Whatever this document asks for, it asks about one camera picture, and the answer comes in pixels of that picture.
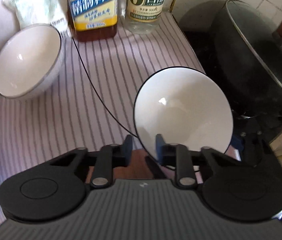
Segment cooking wine bottle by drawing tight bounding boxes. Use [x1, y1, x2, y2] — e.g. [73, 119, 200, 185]
[67, 0, 118, 42]

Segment black wok with lid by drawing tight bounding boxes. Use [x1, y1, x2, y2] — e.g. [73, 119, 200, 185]
[178, 0, 282, 142]

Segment striped tablecloth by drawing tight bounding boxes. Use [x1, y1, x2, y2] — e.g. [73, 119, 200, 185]
[0, 11, 207, 233]

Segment white ribbed bowl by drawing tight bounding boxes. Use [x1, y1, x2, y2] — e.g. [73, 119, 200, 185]
[0, 24, 65, 100]
[133, 67, 234, 160]

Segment white salt bag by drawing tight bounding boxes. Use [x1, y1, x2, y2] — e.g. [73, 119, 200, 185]
[2, 0, 71, 38]

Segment white vinegar bottle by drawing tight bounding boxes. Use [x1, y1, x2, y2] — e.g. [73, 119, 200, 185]
[124, 0, 165, 34]

